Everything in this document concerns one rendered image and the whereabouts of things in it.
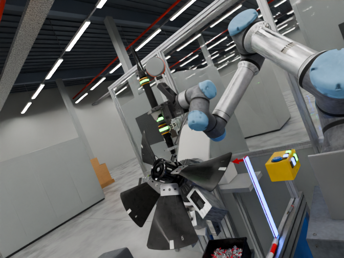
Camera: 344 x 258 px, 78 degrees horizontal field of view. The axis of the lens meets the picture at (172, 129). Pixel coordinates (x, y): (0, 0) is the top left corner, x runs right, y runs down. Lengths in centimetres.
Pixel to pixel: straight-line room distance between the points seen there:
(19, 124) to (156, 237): 1294
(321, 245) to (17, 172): 619
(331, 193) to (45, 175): 626
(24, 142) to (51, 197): 732
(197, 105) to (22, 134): 1300
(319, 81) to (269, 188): 119
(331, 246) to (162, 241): 61
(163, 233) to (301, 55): 84
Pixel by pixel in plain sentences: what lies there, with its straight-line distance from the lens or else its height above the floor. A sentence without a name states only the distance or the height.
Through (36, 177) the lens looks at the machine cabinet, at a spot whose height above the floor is 141.
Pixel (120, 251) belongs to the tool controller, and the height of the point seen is 125.
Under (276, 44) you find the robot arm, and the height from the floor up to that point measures 152.
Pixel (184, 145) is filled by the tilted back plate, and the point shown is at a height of 124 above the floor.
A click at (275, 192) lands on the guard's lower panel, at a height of 68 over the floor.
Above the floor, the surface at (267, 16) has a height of 178.
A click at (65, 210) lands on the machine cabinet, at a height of 30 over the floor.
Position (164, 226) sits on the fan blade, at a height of 101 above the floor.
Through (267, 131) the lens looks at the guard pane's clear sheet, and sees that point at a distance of 157.
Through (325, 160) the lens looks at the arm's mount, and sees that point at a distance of 70.
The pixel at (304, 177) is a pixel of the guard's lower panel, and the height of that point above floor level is 77.
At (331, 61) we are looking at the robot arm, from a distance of 68.
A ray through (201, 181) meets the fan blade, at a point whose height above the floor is 115.
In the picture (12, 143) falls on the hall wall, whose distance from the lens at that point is 1339.
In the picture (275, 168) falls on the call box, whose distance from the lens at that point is 108.
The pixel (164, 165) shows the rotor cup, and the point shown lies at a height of 123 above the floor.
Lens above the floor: 142
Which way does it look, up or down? 2 degrees down
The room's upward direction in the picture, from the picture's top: 22 degrees counter-clockwise
